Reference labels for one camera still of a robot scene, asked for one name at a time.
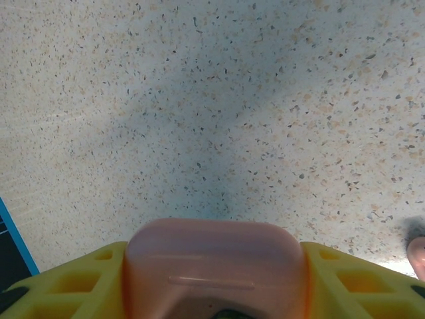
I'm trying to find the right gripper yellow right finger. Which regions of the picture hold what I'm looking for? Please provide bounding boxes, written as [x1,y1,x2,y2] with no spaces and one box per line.
[299,241,425,319]

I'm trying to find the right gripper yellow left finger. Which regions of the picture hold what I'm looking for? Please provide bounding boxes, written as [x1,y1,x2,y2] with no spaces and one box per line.
[0,241,129,319]

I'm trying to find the pink wireless earbud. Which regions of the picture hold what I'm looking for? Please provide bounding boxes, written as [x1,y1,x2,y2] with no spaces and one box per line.
[406,236,425,280]

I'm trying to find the pink rounded rectangular charging case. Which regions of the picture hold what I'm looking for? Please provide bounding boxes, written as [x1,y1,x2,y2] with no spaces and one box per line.
[122,217,311,319]

